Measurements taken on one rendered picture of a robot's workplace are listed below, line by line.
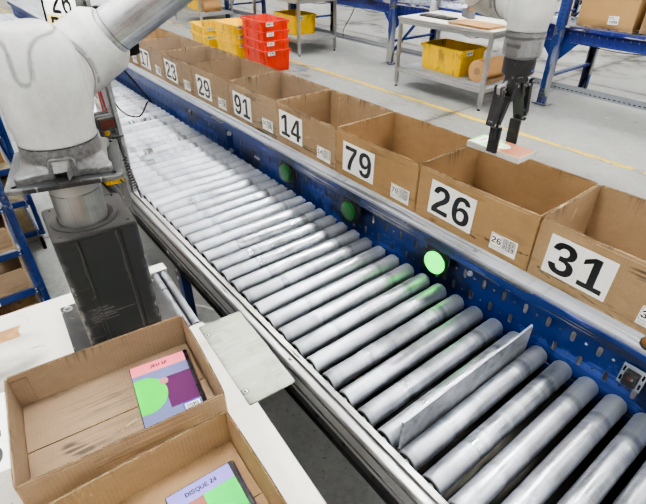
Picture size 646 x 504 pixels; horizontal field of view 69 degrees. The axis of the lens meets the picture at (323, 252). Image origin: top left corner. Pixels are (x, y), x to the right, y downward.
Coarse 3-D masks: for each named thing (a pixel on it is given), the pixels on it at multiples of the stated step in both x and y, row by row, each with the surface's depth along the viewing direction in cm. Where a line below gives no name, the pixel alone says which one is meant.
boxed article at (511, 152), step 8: (480, 136) 131; (488, 136) 131; (472, 144) 128; (480, 144) 127; (504, 144) 126; (512, 144) 126; (488, 152) 125; (504, 152) 122; (512, 152) 122; (520, 152) 122; (528, 152) 122; (512, 160) 120; (520, 160) 120
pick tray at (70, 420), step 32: (96, 352) 108; (128, 352) 113; (160, 352) 118; (192, 352) 117; (32, 384) 103; (64, 384) 108; (96, 384) 109; (128, 384) 109; (32, 416) 102; (64, 416) 102; (96, 416) 102; (128, 416) 102; (192, 416) 94; (32, 448) 96; (64, 448) 96; (96, 448) 96; (128, 448) 89; (32, 480) 81; (64, 480) 85
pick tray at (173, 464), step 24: (192, 432) 90; (216, 432) 94; (240, 432) 89; (144, 456) 85; (168, 456) 89; (192, 456) 93; (216, 456) 94; (240, 456) 95; (96, 480) 81; (120, 480) 85; (144, 480) 88; (168, 480) 90; (192, 480) 90; (264, 480) 85
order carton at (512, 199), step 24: (432, 168) 144; (456, 168) 153; (480, 168) 158; (504, 168) 151; (528, 168) 145; (552, 168) 139; (480, 192) 126; (504, 192) 154; (528, 192) 148; (552, 192) 141; (576, 192) 135; (432, 216) 144; (480, 216) 129; (504, 216) 123; (528, 216) 118; (480, 240) 132; (528, 240) 120; (528, 264) 124
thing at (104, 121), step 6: (96, 114) 165; (102, 114) 166; (108, 114) 165; (96, 120) 163; (102, 120) 163; (108, 120) 164; (114, 120) 165; (96, 126) 165; (102, 126) 163; (108, 126) 164; (114, 126) 165; (102, 132) 170; (108, 132) 169
